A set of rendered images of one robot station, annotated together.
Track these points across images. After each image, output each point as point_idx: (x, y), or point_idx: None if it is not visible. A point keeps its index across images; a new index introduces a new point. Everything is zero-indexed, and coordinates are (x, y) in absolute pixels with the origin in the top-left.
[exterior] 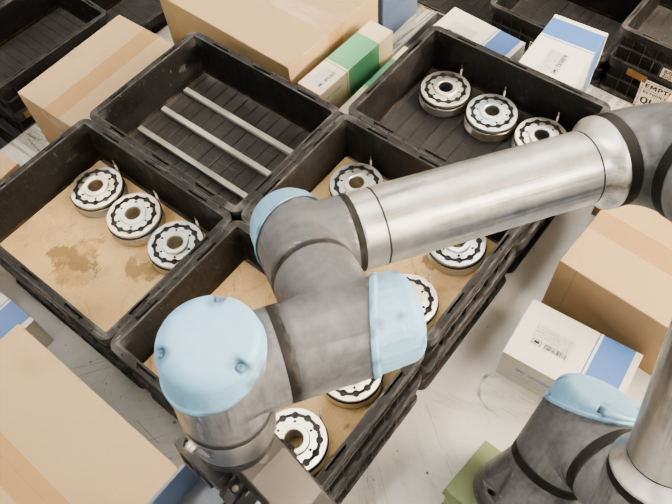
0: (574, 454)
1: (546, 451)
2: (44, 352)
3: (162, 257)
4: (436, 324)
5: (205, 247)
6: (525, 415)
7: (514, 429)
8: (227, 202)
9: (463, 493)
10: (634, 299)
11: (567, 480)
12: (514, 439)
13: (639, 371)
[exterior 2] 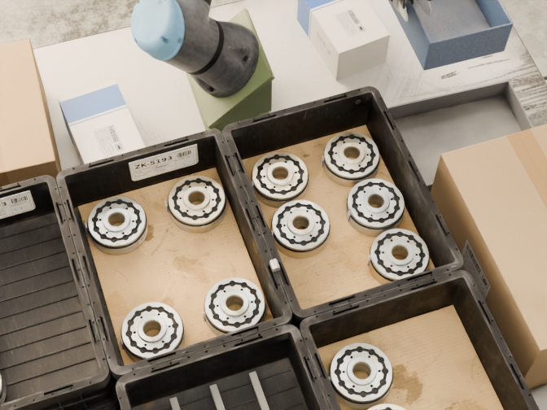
0: (199, 0)
1: (206, 25)
2: (522, 307)
3: (380, 363)
4: (203, 137)
5: (341, 305)
6: (160, 141)
7: (176, 138)
8: (295, 340)
9: (261, 71)
10: (37, 105)
11: (210, 5)
12: (181, 133)
13: (54, 121)
